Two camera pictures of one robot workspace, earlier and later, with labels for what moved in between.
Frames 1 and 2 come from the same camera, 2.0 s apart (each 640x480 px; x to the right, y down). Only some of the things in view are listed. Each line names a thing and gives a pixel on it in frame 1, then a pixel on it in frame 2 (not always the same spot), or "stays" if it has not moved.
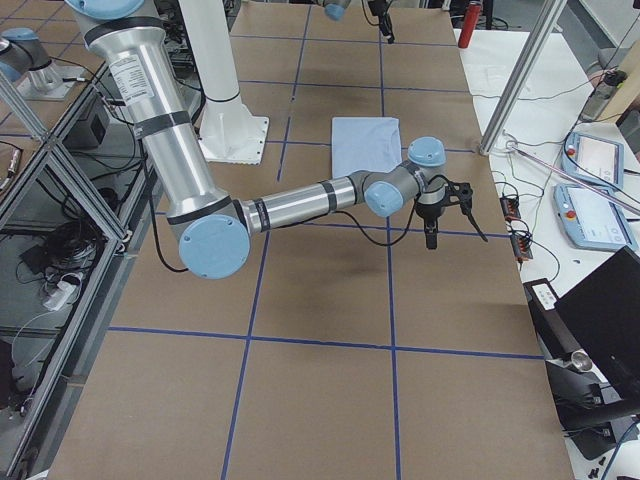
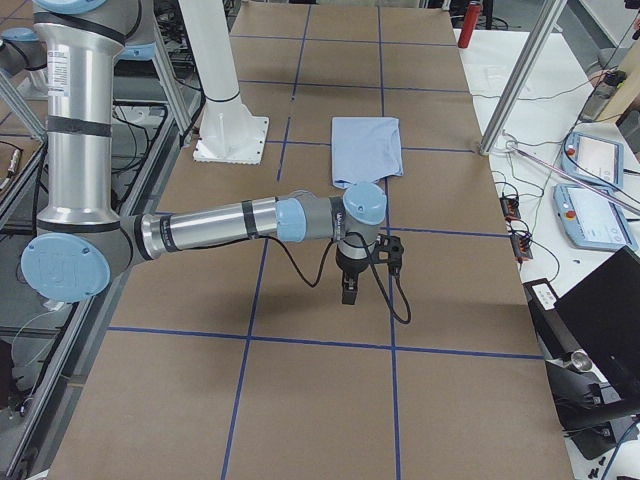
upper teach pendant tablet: x=594 y=159 stays
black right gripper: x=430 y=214 to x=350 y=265
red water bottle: x=473 y=11 stays
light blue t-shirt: x=361 y=143 stays
